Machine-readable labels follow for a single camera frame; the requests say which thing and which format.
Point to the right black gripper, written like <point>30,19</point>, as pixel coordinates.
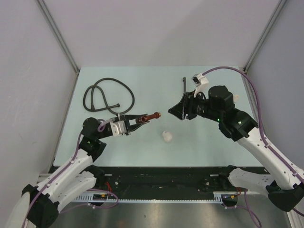
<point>185,107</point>

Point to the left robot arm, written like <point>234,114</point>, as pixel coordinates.
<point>77,174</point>

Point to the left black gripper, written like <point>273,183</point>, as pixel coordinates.
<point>131,128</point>

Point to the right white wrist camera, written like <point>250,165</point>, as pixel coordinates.
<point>201,83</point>

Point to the dark metal faucet spout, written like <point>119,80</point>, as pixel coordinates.
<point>184,83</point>

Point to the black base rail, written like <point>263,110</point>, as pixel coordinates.
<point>167,183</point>

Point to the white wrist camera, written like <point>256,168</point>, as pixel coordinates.
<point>118,128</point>
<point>201,83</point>

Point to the green faucet with elbow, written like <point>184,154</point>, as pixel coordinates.
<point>235,98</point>

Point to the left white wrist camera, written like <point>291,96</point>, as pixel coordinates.
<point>118,128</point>

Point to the dark red brass faucet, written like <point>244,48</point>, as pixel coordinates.
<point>149,117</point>

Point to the white slotted cable duct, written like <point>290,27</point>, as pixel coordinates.
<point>102,197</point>

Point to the white plastic elbow fitting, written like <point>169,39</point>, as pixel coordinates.
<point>167,136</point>

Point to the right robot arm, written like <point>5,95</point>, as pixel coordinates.
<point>282,184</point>

